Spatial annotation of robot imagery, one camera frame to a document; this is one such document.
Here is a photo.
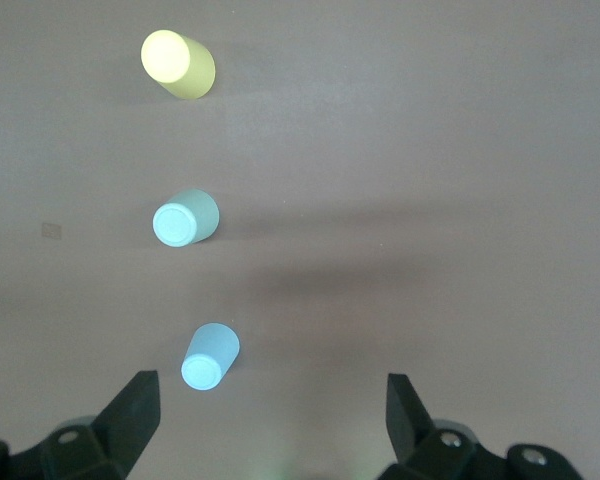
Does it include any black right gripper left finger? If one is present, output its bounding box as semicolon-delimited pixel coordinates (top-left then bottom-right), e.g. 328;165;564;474
9;369;163;480

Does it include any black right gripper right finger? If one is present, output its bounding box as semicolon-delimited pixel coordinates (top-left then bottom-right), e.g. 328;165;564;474
378;372;507;480

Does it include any pale green plastic cup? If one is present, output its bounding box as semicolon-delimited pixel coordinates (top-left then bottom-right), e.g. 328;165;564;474
151;188;221;248

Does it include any yellow plastic cup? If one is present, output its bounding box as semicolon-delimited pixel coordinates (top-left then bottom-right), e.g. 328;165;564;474
140;29;217;101

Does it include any light blue plastic cup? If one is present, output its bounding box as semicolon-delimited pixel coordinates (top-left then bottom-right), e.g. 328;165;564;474
180;322;242;393

